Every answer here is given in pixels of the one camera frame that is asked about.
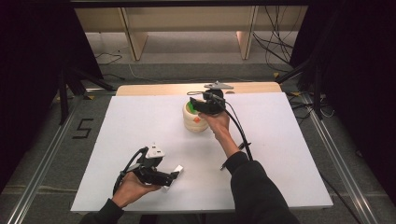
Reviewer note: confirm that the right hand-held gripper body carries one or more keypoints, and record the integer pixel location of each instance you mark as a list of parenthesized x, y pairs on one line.
[(213, 105)]

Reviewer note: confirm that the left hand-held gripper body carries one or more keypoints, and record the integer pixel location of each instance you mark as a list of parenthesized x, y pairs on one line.
[(152, 175)]

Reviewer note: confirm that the white cylindrical tube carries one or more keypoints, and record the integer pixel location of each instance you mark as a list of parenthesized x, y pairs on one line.
[(178, 169)]

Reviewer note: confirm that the cream ringed pen holder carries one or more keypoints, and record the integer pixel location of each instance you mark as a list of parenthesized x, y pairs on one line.
[(194, 124)]

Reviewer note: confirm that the person's right hand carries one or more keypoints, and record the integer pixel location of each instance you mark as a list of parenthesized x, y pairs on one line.
[(219, 123)]

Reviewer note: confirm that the person's left hand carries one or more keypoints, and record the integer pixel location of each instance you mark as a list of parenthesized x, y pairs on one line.
[(130, 189)]

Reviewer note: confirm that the light wooden table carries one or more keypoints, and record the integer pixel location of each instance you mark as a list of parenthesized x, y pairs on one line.
[(155, 89)]

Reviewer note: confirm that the light wooden desk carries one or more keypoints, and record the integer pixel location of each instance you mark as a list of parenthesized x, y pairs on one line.
[(186, 18)]

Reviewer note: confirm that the black tape numeral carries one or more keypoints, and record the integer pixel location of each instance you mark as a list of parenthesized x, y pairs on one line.
[(82, 129)]

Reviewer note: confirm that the black metal stand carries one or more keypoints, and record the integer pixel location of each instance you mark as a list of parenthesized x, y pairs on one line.
[(63, 96), (317, 93)]

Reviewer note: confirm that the black curtain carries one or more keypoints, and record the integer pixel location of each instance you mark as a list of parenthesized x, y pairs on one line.
[(361, 77), (31, 62)]

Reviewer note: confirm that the black metal frame bar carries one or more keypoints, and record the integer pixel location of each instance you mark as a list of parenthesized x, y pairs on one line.
[(186, 3)]

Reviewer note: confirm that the metal floor rail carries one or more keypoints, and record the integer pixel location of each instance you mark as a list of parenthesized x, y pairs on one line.
[(339, 161), (40, 177)]

